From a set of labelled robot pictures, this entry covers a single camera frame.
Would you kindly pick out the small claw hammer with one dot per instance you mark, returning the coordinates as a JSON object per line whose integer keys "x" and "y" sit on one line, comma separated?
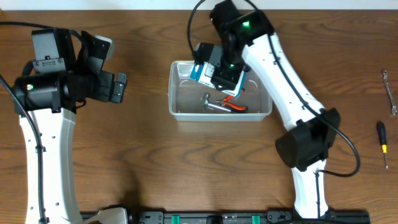
{"x": 213, "y": 106}

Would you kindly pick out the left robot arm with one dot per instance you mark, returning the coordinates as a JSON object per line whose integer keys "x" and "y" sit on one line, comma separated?
{"x": 67, "y": 70}

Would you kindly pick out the black yellow screwdriver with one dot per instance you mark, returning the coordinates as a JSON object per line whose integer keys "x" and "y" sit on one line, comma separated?
{"x": 381, "y": 130}

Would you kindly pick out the blue white cardboard box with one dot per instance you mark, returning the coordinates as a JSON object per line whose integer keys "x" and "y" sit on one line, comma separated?
{"x": 203, "y": 74}

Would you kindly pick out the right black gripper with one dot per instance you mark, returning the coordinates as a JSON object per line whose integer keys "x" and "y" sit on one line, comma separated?
{"x": 224, "y": 81}

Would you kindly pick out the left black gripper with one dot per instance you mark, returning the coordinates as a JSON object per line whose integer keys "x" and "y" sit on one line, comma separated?
{"x": 107, "y": 86}

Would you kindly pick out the clear plastic container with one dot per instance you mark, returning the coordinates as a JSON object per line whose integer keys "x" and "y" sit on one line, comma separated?
{"x": 192, "y": 101}

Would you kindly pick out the red handled pliers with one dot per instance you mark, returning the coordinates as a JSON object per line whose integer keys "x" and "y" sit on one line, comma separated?
{"x": 226, "y": 103}

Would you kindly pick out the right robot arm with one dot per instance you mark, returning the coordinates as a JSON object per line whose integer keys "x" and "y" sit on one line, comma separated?
{"x": 252, "y": 40}

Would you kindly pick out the silver double-ended wrench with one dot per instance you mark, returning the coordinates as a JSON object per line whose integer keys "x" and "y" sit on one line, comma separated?
{"x": 389, "y": 92}

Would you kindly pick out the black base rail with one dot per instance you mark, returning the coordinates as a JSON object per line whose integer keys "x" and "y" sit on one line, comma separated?
{"x": 227, "y": 217}

